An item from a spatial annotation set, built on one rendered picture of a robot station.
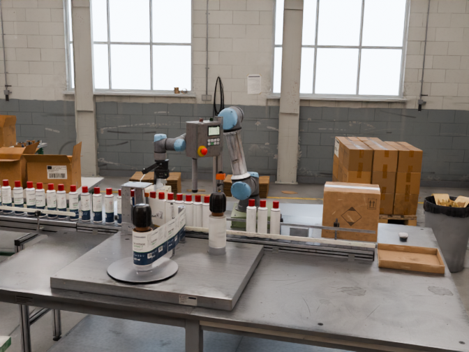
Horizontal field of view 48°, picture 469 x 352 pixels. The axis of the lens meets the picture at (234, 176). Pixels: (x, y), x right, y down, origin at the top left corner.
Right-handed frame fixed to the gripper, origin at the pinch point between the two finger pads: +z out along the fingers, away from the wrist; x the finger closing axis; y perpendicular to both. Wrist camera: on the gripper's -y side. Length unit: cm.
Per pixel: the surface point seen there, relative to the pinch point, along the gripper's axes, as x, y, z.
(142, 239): -102, 16, -3
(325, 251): -57, 100, 13
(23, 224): -28, -73, 17
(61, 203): -29, -50, 3
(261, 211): -48, 66, -3
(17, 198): -24, -78, 3
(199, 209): -42, 33, -1
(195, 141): -40, 29, -38
